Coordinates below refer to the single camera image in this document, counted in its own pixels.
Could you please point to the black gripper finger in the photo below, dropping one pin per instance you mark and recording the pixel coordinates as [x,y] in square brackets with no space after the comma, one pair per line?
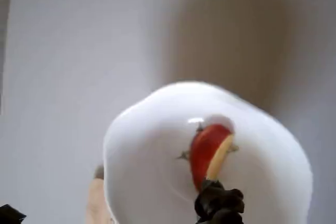
[10,214]
[219,204]

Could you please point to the small apple slice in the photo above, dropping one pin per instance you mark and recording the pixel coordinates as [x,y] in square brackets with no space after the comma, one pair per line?
[202,150]

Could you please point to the wooden cutting board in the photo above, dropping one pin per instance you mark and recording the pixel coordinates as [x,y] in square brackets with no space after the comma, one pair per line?
[95,197]

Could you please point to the white ceramic bowl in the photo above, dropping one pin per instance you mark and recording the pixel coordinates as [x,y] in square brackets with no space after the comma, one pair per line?
[157,142]

